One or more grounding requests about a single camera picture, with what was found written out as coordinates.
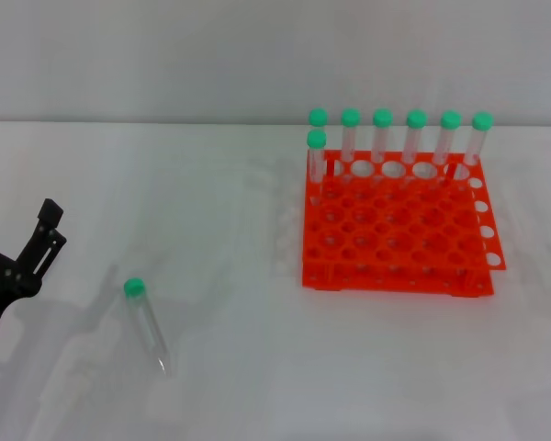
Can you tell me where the orange test tube rack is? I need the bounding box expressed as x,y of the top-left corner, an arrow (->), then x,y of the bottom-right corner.
298,149 -> 507,298

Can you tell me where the green-capped test tube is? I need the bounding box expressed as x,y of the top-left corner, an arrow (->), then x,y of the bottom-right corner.
402,108 -> 428,185
308,107 -> 330,138
340,107 -> 362,183
433,109 -> 463,185
122,277 -> 174,379
371,107 -> 394,183
306,130 -> 328,206
455,111 -> 494,185

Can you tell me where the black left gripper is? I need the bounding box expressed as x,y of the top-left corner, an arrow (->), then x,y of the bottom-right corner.
0,192 -> 69,359

